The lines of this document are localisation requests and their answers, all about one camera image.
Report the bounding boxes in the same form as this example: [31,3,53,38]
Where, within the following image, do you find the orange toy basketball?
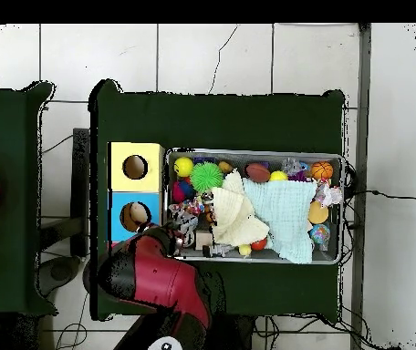
[310,160,335,180]

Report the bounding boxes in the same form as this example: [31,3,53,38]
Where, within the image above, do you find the cream waffle cloth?
[210,169,270,247]

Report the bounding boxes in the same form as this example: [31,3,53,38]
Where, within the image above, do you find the plain wooden cube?
[194,230,214,252]

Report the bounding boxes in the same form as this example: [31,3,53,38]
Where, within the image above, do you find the mint green waffle cloth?
[241,178,318,265]

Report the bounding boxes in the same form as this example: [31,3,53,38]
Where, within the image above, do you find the brown toy football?
[244,162,272,184]

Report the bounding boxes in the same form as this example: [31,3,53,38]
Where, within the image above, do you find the black upright panel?
[69,127,91,258]

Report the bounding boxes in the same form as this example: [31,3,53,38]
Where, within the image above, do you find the green spiky rubber ball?
[189,161,224,193]

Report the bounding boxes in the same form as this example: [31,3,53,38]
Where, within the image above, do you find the dark green table cloth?
[88,78,346,322]
[0,80,57,316]

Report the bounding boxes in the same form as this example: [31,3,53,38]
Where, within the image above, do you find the yellow smiley foam ball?
[172,157,195,179]

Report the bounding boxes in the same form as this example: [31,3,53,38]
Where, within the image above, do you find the globe print foam ball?
[308,223,332,246]

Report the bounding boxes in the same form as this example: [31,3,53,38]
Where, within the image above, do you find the black power cable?
[346,188,416,201]

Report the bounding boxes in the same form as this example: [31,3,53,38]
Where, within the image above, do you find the wooden box with three holes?
[107,140,166,252]

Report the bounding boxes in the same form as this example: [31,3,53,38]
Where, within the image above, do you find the silver wire mesh bin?
[162,147,345,265]

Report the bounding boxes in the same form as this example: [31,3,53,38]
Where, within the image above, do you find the grey metal rail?
[349,23,372,350]

